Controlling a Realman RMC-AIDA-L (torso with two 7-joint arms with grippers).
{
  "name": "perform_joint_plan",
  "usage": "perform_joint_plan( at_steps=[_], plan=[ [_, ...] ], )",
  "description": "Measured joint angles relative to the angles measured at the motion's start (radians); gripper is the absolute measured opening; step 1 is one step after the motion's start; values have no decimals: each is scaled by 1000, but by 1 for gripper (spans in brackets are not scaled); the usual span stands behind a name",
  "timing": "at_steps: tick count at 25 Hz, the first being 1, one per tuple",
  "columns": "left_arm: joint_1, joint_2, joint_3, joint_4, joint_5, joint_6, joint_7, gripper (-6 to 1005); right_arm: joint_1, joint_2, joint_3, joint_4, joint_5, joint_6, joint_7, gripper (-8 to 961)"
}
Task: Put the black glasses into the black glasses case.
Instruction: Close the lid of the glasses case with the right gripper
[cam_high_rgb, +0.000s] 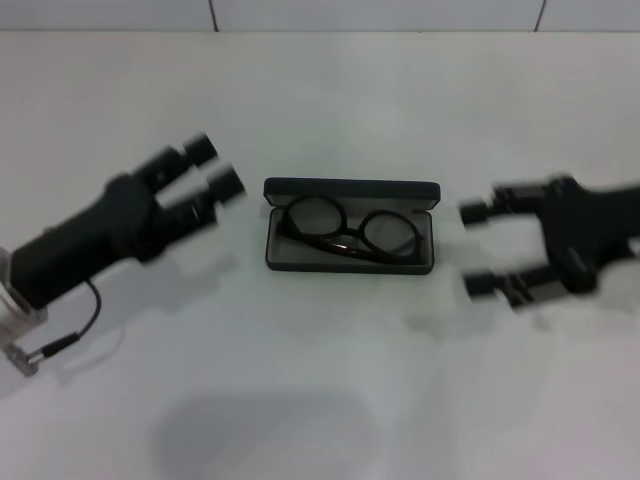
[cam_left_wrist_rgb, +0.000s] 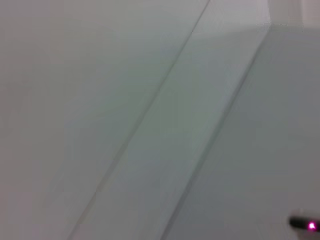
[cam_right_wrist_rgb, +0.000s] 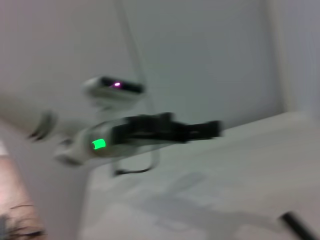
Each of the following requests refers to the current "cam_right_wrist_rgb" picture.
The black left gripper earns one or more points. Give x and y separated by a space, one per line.
145 127

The black glasses case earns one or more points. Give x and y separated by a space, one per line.
297 223

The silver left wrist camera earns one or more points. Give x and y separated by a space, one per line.
112 90

